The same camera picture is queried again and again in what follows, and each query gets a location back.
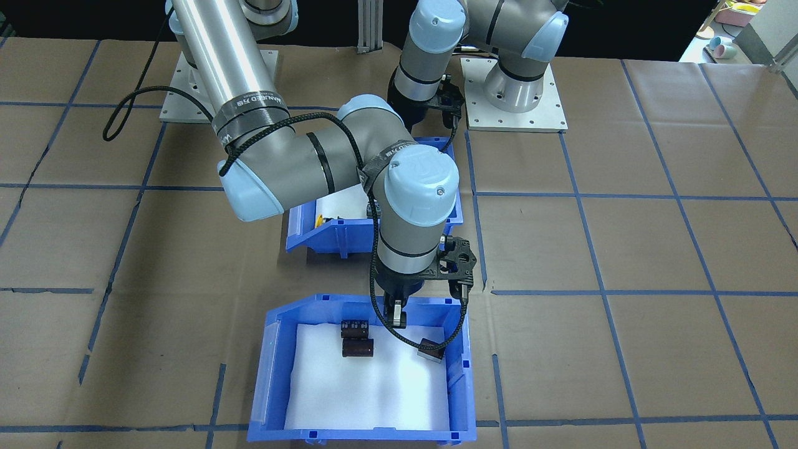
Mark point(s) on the blue plastic capacitor bin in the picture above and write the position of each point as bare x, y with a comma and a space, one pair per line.
361, 438

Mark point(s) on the dark brown cylindrical capacitor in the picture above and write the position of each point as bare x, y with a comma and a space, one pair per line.
354, 329
358, 348
430, 352

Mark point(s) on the grey metal bar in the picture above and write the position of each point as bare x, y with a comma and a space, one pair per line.
784, 63

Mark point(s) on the aluminium profile post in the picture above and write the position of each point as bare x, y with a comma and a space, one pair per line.
370, 25

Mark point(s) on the pink basket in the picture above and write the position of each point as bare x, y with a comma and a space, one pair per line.
735, 15

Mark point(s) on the yellow push button black body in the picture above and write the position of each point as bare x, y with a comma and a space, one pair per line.
323, 220

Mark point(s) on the white foam pad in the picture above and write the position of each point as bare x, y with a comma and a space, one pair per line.
340, 206
361, 393

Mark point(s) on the tan small object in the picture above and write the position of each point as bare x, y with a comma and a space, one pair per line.
706, 30

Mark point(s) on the light blue cup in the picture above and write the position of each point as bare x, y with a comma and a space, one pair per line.
717, 45

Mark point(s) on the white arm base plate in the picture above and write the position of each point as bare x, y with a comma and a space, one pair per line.
181, 106
480, 121

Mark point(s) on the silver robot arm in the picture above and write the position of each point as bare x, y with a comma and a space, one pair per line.
237, 62
436, 37

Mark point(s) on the blue plastic button bin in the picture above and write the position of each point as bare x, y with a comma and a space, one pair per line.
324, 240

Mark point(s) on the pink cup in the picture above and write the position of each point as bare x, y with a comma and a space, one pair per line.
728, 52

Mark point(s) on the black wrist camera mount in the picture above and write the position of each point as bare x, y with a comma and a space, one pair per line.
461, 259
450, 100

